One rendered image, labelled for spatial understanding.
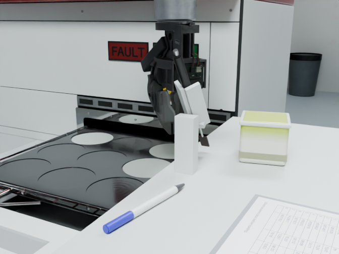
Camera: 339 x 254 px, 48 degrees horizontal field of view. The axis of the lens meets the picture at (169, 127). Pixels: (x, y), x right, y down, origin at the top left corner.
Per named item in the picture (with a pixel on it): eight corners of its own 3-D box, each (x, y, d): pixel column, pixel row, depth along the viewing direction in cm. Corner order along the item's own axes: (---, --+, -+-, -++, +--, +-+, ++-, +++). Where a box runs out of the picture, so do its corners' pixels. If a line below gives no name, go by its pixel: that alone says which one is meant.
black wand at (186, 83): (178, 53, 47) (182, 47, 48) (168, 53, 47) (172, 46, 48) (208, 149, 61) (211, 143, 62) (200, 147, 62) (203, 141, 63)
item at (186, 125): (186, 159, 61) (187, 75, 57) (209, 163, 59) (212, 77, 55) (169, 172, 55) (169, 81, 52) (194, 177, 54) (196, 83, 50)
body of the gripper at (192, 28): (170, 96, 65) (170, 23, 62) (148, 87, 72) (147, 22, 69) (207, 91, 69) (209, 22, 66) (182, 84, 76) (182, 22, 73)
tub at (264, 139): (240, 147, 66) (242, 109, 64) (285, 151, 64) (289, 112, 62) (236, 163, 59) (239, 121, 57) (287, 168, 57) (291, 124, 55)
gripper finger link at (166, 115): (169, 143, 70) (169, 93, 67) (154, 134, 75) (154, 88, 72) (183, 140, 71) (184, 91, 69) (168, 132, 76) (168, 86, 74)
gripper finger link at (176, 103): (183, 140, 71) (184, 91, 69) (168, 132, 76) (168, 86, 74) (197, 137, 73) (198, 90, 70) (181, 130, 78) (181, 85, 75)
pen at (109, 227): (180, 180, 50) (101, 224, 40) (186, 181, 50) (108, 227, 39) (180, 186, 51) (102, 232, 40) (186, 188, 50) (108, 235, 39)
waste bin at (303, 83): (319, 92, 613) (323, 53, 595) (316, 98, 571) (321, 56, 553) (287, 90, 633) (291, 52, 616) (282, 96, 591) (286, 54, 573)
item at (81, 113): (81, 138, 109) (78, 106, 106) (228, 163, 90) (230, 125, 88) (77, 139, 108) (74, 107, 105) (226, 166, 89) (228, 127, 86)
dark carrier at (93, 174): (87, 129, 101) (87, 127, 101) (209, 148, 86) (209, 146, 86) (-27, 176, 71) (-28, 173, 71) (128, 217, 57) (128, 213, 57)
